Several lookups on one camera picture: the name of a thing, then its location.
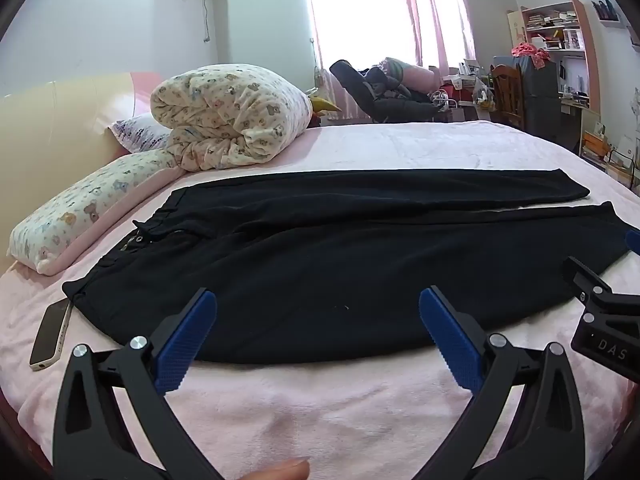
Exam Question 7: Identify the person's left hand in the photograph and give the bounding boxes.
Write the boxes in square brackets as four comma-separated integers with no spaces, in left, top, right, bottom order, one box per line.
[235,458,311,480]

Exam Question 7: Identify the red box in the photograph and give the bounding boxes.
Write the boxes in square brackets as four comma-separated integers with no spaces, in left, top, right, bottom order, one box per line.
[442,85,473,108]

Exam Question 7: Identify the bear print pillow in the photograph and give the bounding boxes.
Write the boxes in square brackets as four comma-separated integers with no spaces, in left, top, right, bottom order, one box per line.
[9,149,188,277]

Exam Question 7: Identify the cream and pink headboard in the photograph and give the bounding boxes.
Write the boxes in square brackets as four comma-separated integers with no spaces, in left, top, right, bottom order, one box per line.
[0,72,156,261]

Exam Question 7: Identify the white wall shelf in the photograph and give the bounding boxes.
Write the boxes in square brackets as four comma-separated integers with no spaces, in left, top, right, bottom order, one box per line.
[592,0,623,28]

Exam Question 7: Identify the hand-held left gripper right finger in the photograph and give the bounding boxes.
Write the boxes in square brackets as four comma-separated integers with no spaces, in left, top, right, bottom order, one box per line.
[419,286,587,480]

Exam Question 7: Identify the red patterned cloth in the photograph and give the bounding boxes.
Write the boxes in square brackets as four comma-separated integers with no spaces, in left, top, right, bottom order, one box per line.
[511,42,551,68]

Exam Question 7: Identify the dark reclining chair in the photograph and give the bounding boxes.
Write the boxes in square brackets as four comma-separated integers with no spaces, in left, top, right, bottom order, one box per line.
[330,59,451,123]

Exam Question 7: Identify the bright window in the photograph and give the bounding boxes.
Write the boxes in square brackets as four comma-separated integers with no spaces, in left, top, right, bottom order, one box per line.
[305,0,421,61]

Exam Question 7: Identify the purple print pillow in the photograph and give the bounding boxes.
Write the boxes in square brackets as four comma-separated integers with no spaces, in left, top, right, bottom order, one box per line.
[109,112,173,153]

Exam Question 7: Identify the clear plastic bag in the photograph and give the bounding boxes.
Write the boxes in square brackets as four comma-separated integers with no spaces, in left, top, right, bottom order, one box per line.
[472,77,496,111]

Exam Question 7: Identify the pink and white bookshelf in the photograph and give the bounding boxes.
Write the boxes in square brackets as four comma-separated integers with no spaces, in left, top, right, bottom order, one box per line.
[507,0,601,116]

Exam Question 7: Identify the pink bed blanket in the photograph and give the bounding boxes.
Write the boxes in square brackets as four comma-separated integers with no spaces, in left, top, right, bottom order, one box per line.
[0,120,640,480]

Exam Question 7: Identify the pile of clothes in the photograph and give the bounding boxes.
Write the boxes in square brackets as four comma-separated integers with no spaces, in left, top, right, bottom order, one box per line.
[367,57,426,106]

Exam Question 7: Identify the pink cushion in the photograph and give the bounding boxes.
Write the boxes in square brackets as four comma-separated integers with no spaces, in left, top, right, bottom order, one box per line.
[400,62,443,93]

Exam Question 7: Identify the yellow toy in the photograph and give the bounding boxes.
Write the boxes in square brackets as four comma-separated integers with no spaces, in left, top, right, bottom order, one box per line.
[310,95,343,116]

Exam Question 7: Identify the dark grey cabinet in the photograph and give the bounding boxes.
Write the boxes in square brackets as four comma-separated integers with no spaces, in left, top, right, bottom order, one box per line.
[517,55,563,133]

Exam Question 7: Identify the pink curtain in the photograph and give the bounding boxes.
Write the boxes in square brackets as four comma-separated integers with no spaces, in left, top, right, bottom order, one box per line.
[305,0,477,68]

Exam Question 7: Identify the wooden chair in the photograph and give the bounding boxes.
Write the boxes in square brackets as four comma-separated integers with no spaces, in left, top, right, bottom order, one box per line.
[489,64,526,131]

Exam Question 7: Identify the white smartphone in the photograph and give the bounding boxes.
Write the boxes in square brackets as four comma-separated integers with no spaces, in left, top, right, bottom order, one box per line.
[29,297,74,372]

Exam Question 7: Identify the black pants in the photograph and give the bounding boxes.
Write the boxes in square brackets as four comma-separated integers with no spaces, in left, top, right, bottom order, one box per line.
[61,169,632,365]

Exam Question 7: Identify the orange boxes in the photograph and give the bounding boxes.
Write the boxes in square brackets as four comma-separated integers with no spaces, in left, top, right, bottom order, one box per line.
[582,130,611,161]

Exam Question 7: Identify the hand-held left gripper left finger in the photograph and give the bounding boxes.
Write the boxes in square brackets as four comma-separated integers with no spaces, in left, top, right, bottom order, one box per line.
[52,287,218,480]

